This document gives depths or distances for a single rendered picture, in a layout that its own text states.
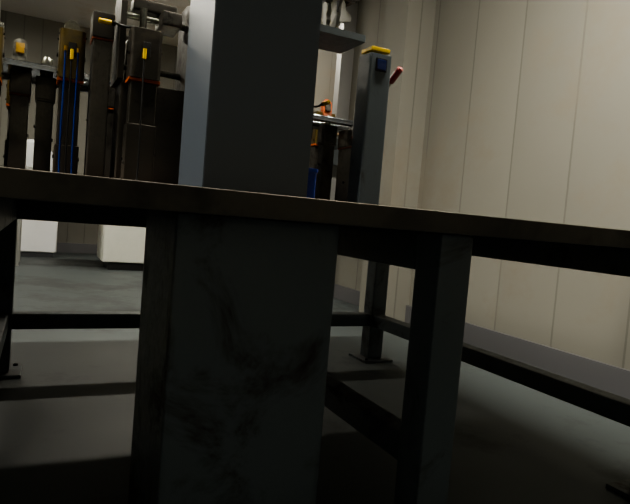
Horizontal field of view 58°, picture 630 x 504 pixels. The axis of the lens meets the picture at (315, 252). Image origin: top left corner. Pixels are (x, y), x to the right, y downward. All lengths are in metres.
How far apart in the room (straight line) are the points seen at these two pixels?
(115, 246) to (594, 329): 4.48
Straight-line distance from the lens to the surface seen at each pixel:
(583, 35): 3.27
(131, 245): 6.01
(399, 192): 3.95
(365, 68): 1.67
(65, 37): 1.55
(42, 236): 6.99
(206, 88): 1.04
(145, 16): 1.60
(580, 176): 3.08
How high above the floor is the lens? 0.66
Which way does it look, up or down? 3 degrees down
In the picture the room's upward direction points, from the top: 5 degrees clockwise
